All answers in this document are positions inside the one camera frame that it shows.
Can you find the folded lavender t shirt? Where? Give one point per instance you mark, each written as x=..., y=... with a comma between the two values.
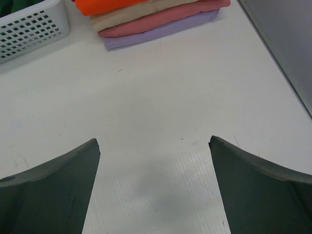
x=161, y=31

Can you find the folded beige t shirt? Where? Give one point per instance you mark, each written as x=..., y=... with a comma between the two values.
x=133, y=12

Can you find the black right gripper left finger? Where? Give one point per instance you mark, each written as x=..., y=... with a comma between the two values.
x=51, y=198

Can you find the dark green t shirt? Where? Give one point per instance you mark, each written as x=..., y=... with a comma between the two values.
x=8, y=7

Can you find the aluminium frame post right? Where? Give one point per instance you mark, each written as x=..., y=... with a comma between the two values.
x=285, y=26

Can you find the folded orange t shirt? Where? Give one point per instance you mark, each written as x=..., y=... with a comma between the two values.
x=94, y=7

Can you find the white plastic perforated basket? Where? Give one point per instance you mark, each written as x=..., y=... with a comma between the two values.
x=31, y=28

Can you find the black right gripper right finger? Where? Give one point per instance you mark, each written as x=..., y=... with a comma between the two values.
x=261, y=197

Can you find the folded pink t shirt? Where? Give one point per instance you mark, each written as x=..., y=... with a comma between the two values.
x=157, y=19

